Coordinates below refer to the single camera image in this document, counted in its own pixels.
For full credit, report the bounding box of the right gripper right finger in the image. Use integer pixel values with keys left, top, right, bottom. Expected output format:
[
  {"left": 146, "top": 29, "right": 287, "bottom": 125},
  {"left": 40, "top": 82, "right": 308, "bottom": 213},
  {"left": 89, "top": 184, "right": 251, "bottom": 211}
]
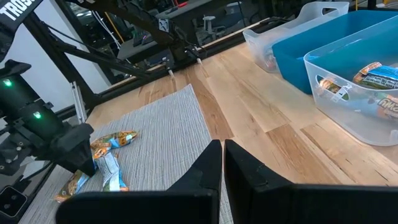
[{"left": 224, "top": 139, "right": 398, "bottom": 224}]

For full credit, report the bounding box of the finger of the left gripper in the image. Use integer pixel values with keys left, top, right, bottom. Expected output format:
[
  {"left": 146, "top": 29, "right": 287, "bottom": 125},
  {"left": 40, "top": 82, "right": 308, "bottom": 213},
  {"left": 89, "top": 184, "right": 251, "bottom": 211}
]
[{"left": 51, "top": 123, "right": 96, "bottom": 177}]

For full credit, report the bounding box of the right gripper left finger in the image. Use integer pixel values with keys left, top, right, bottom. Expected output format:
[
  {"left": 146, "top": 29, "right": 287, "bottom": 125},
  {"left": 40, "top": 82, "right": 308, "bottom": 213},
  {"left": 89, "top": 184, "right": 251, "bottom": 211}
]
[{"left": 55, "top": 139, "right": 223, "bottom": 224}]

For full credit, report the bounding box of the green orange granola bar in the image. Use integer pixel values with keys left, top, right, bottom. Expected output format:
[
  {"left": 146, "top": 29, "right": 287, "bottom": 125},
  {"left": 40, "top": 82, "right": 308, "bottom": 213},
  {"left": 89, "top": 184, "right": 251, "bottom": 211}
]
[
  {"left": 374, "top": 95, "right": 398, "bottom": 122},
  {"left": 353, "top": 61, "right": 398, "bottom": 91},
  {"left": 317, "top": 77, "right": 351, "bottom": 102}
]

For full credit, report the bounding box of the grey woven placemat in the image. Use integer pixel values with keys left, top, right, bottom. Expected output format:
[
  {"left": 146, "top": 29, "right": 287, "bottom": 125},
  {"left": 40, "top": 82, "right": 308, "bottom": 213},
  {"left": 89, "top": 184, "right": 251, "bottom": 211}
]
[{"left": 18, "top": 83, "right": 234, "bottom": 224}]

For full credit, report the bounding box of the clear plastic bin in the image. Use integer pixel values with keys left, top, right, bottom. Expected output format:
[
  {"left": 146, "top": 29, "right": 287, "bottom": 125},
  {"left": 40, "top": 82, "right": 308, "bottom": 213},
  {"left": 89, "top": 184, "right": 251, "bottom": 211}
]
[
  {"left": 303, "top": 15, "right": 398, "bottom": 147},
  {"left": 242, "top": 1, "right": 351, "bottom": 74}
]

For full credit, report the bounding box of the dark grey desk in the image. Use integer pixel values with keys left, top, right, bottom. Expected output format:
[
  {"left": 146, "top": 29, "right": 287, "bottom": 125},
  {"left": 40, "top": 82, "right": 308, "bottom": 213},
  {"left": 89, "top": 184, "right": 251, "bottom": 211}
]
[
  {"left": 155, "top": 0, "right": 237, "bottom": 20},
  {"left": 117, "top": 39, "right": 167, "bottom": 63}
]

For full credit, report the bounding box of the black computer mouse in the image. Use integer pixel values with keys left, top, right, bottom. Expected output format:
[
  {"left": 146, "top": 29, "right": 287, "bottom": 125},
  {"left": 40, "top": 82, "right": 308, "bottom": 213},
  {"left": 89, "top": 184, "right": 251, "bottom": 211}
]
[{"left": 133, "top": 32, "right": 154, "bottom": 47}]

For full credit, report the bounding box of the teal plastic bin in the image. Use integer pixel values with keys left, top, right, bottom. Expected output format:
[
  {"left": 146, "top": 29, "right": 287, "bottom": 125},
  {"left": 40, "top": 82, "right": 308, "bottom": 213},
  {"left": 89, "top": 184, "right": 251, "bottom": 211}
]
[{"left": 272, "top": 9, "right": 398, "bottom": 96}]

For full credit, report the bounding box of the silver frame bracket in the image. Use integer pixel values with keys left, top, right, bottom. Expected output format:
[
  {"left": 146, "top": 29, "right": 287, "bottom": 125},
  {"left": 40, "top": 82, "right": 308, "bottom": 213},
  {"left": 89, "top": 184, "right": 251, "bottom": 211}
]
[{"left": 70, "top": 81, "right": 87, "bottom": 124}]

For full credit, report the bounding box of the black table-level camera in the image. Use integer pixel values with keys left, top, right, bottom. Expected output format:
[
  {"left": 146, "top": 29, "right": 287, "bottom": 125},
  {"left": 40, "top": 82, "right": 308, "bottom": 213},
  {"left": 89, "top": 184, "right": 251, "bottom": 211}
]
[{"left": 0, "top": 185, "right": 28, "bottom": 218}]

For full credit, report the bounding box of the black aluminium rig frame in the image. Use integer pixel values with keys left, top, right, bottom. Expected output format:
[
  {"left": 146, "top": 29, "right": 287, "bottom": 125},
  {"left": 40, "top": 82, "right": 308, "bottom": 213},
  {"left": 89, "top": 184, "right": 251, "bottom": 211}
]
[{"left": 23, "top": 0, "right": 290, "bottom": 125}]

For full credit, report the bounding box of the yellow hanging cord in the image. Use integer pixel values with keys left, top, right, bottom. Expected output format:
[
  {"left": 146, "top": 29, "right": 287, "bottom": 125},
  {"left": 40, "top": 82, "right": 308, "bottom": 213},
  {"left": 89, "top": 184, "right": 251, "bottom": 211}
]
[{"left": 104, "top": 11, "right": 124, "bottom": 44}]

